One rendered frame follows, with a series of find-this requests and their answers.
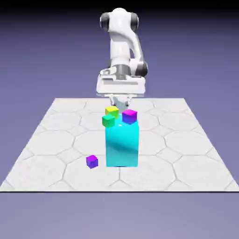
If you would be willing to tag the small magenta cube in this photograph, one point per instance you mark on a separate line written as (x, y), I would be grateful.
(129, 116)

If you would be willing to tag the small purple cube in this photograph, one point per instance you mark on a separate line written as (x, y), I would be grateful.
(92, 161)

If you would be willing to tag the large cyan box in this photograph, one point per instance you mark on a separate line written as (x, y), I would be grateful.
(122, 145)

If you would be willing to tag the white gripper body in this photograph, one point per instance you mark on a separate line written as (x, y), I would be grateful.
(121, 87)

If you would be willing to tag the small green cube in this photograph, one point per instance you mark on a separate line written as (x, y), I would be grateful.
(108, 121)

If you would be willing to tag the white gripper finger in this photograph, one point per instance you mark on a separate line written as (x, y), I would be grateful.
(127, 102)
(113, 101)

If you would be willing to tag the small yellow cube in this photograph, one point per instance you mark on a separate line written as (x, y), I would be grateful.
(112, 110)

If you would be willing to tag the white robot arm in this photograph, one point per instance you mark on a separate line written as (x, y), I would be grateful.
(119, 46)

